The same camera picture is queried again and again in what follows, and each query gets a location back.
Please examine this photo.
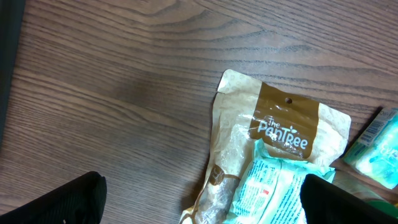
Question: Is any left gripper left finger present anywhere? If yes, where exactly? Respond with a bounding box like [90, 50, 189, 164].
[1, 171, 107, 224]

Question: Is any brown nut pouch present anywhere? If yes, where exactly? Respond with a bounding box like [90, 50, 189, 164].
[180, 69, 351, 223]

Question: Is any mint green snack packet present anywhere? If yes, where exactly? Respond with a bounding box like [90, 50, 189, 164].
[223, 139, 335, 224]

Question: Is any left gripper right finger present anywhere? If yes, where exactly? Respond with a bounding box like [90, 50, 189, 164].
[300, 174, 397, 224]

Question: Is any small teal tissue pack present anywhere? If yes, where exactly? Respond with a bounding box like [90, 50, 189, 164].
[343, 108, 397, 189]

